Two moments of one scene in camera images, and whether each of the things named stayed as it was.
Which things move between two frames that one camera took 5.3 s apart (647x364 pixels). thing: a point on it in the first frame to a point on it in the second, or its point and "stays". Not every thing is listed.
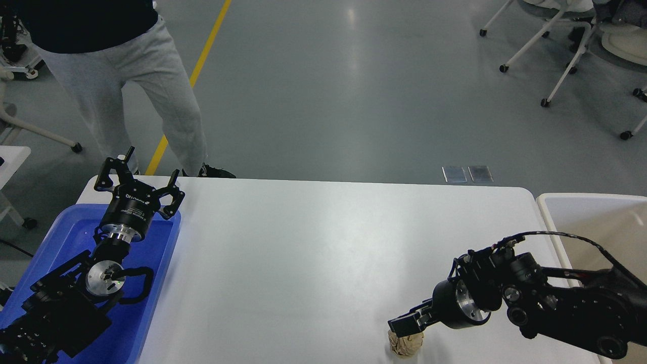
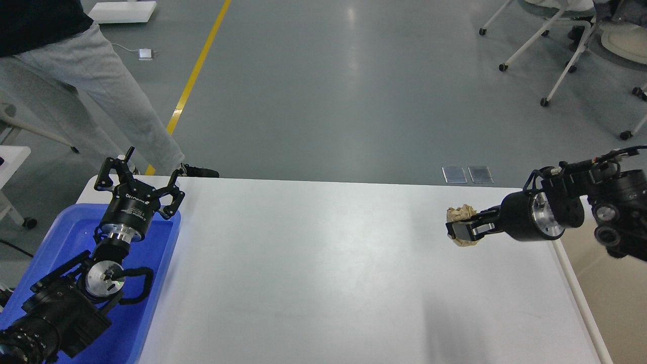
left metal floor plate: (454, 174) stays
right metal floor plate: (480, 174) stays
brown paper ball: (406, 346) to (453, 215)
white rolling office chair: (582, 11) stays
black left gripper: (133, 203) stays
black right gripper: (448, 306) to (525, 216)
